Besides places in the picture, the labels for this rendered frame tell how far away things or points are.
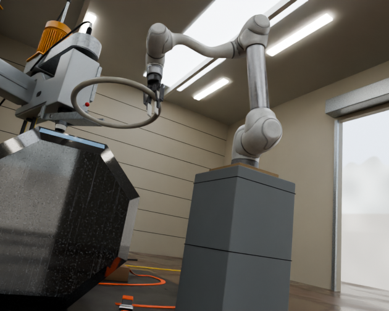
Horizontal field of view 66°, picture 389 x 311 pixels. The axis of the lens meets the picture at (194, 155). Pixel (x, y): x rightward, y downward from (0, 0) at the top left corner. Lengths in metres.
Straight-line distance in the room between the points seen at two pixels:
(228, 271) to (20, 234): 0.95
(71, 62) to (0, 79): 0.63
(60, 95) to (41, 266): 1.13
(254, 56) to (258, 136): 0.47
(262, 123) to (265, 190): 0.33
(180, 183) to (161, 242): 1.58
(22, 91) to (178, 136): 5.89
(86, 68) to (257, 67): 1.26
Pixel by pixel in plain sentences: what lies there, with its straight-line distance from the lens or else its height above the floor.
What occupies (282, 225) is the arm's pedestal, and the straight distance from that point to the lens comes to 1.61.
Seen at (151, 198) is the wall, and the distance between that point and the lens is 7.67.
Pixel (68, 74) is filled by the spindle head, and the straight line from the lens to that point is 2.30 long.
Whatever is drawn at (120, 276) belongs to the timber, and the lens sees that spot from 2.80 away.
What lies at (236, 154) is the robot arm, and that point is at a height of 0.92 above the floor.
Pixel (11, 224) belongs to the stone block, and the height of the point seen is 0.37.
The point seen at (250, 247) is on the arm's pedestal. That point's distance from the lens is 1.47.
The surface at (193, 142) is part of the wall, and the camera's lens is 8.46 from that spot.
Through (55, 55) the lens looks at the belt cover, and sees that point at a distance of 2.67.
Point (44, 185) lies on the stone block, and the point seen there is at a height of 0.57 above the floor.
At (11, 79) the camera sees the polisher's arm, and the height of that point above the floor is 1.41.
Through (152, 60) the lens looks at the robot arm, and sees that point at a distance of 1.71.
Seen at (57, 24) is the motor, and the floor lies 2.11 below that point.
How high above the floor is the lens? 0.41
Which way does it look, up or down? 16 degrees up
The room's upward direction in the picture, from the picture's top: 9 degrees clockwise
